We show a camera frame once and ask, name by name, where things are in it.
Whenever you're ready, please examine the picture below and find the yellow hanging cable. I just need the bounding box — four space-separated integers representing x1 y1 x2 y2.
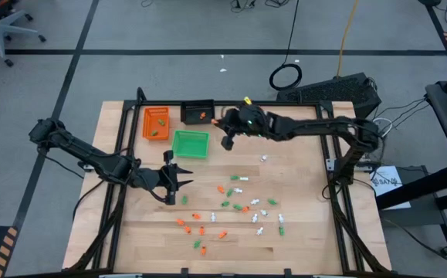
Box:
336 0 360 77

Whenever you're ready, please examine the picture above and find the orange plastic basket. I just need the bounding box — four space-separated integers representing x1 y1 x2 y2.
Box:
142 107 171 141

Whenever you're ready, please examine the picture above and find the green plastic basket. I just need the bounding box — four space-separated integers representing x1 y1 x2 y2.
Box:
170 130 212 160

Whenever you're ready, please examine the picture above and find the black plastic basket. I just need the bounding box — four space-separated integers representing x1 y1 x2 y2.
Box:
179 99 216 125

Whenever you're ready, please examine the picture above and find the black cable bundle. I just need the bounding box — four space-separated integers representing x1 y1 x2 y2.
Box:
66 185 130 271
329 187 381 272

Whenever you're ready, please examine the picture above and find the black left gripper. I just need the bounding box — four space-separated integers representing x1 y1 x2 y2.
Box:
134 149 195 205

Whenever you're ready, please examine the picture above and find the white paper sign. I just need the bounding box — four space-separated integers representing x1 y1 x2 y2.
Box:
368 165 412 212

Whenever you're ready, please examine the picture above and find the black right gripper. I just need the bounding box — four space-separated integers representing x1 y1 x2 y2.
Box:
216 103 269 151

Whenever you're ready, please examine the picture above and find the black computer case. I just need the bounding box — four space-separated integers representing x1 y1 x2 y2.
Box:
276 72 382 124

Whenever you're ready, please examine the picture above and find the black hanging cable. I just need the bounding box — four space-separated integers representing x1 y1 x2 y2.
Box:
268 0 303 92

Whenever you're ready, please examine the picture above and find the black aluminium table frame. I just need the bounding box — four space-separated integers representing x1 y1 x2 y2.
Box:
63 86 392 277

